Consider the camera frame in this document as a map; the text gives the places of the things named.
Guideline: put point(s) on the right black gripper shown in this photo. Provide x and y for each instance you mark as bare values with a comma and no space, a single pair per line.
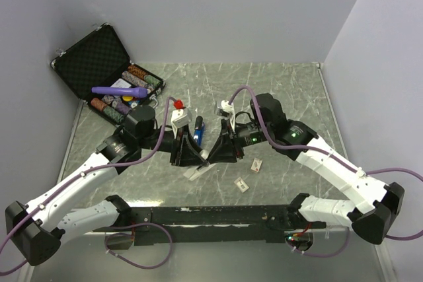
226,146

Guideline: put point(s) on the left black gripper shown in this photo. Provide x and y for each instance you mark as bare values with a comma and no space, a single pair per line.
184,151

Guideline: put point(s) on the white stapler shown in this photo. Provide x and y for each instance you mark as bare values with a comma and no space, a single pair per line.
194,172

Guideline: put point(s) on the blue stapler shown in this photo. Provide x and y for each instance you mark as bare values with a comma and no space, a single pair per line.
199,128

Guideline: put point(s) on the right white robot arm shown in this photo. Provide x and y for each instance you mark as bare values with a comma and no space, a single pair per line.
371,206

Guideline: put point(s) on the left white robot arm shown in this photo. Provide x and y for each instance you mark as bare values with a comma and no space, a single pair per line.
38,228

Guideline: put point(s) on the small white staple box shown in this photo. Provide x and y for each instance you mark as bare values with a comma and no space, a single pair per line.
241,185

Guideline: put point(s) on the staple box with red label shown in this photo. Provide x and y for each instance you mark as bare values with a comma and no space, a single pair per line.
256,165

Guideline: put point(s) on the black poker chip case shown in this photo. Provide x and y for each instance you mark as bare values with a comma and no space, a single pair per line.
99,60

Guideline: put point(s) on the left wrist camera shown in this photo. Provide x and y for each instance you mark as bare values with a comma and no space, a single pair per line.
181,115

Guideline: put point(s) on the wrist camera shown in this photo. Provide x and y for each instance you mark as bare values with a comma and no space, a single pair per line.
226,110
181,115

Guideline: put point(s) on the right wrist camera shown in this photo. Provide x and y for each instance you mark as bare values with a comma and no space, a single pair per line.
226,110

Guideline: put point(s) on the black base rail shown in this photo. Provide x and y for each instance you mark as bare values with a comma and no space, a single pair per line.
269,223

